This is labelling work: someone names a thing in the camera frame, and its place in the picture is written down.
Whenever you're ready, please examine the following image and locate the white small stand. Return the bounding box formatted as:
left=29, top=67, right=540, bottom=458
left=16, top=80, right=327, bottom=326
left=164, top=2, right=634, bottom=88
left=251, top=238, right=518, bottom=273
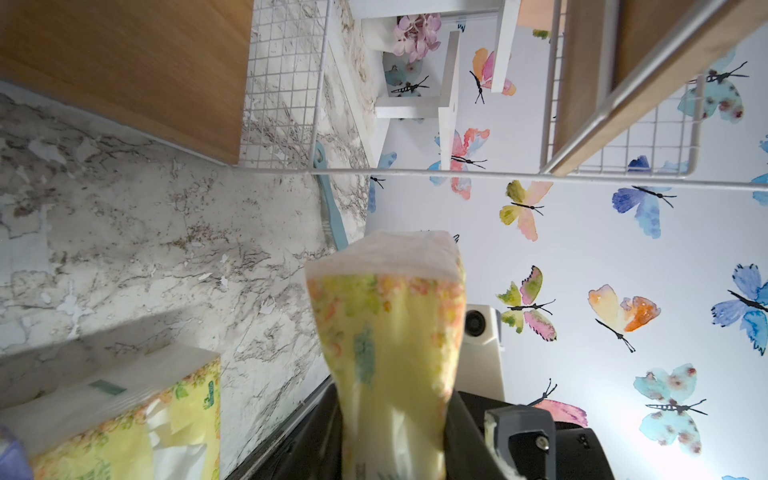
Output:
left=349, top=1, right=521, bottom=170

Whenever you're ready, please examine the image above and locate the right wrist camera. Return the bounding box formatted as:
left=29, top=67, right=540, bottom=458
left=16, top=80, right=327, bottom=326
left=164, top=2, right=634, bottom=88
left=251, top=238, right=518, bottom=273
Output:
left=455, top=304, right=505, bottom=401

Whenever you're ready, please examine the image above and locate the purple tissue pack shelf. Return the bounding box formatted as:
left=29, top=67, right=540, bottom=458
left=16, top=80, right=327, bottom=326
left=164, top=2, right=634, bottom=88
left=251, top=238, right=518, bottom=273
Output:
left=0, top=426, right=34, bottom=480

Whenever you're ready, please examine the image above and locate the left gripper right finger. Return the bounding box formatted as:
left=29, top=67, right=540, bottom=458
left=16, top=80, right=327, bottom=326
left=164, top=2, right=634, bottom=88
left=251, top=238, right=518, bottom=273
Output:
left=444, top=390, right=509, bottom=480

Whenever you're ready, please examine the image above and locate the pink pot green plant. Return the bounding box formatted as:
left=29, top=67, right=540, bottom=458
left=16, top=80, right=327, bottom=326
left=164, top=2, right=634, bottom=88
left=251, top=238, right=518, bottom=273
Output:
left=517, top=0, right=555, bottom=39

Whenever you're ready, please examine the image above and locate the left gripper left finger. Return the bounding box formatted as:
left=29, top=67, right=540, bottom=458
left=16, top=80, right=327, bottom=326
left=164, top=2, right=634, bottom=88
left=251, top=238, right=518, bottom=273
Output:
left=248, top=383, right=343, bottom=479

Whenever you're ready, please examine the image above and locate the green tissue pack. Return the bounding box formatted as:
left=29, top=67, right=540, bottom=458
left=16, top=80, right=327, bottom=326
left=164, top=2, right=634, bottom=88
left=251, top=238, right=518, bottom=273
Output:
left=1, top=344, right=222, bottom=479
left=305, top=230, right=467, bottom=479

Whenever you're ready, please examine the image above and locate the white wire shelf rack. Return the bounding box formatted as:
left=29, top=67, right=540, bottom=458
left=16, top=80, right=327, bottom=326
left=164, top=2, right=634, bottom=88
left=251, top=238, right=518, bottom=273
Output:
left=0, top=0, right=768, bottom=193

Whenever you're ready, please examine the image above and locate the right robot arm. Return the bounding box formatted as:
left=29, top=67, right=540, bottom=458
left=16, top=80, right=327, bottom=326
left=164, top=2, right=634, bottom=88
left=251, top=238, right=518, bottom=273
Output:
left=446, top=392, right=614, bottom=479

